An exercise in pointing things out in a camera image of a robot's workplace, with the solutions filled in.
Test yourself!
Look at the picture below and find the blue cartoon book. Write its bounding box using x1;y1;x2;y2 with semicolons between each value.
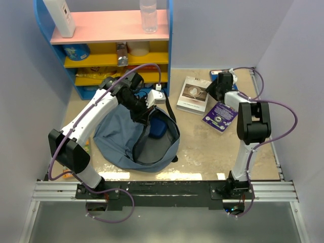
209;69;238;90

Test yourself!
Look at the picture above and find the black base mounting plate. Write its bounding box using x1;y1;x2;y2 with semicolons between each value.
75;180;254;214

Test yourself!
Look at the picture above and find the aluminium frame rail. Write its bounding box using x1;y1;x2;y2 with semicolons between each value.
32;181;299;203

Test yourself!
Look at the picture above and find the blue round tin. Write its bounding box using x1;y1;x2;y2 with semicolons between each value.
62;44;91;61

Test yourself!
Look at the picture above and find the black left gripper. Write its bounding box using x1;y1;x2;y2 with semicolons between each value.
121;94;155;126

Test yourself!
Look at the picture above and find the white rectangular box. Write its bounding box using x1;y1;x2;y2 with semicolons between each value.
43;0;76;38

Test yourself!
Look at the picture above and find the orange green children book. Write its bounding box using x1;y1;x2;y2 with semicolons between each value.
62;139;91;180

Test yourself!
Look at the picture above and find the blue shelf unit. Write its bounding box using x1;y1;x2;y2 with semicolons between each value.
33;1;174;100

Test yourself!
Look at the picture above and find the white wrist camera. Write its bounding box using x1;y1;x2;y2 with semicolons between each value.
146;84;166;108
229;68;238;85

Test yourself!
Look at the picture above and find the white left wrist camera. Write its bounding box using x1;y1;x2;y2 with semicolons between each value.
146;84;166;108

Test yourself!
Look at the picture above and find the red flat box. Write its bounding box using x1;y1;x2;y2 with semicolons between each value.
126;65;157;70

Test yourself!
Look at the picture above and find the white coffee cover book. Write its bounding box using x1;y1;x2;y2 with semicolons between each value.
176;76;212;115

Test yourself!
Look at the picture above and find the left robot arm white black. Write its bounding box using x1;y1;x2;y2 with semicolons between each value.
48;70;152;198

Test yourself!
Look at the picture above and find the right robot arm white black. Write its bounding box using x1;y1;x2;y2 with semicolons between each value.
206;71;271;199

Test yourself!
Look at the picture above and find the blue fabric backpack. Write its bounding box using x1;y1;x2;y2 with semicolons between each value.
93;101;180;173

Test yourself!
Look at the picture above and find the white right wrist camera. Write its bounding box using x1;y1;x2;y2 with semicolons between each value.
229;68;238;85

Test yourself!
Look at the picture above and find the yellow snack bag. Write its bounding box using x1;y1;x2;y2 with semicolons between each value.
75;66;123;80

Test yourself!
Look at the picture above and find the clear plastic water bottle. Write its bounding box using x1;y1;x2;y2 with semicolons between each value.
140;0;158;34

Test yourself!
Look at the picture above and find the purple cover book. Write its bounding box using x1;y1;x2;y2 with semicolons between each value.
202;102;238;134

